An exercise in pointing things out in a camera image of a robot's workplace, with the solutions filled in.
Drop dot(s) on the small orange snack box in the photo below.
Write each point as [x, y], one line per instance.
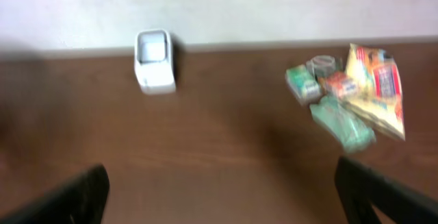
[339, 85]

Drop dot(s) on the dark green balm box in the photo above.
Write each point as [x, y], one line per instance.
[324, 65]

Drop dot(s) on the teal snack pack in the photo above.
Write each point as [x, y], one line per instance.
[350, 131]

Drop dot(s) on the white barcode scanner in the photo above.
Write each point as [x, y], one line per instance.
[153, 62]

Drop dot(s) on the small teal snack box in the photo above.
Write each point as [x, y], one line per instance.
[302, 84]

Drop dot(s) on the yellow snack chip bag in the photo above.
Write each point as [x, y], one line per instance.
[379, 100]

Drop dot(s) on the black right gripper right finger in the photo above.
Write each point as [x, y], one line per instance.
[361, 189]

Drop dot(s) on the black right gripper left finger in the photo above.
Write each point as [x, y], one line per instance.
[82, 199]

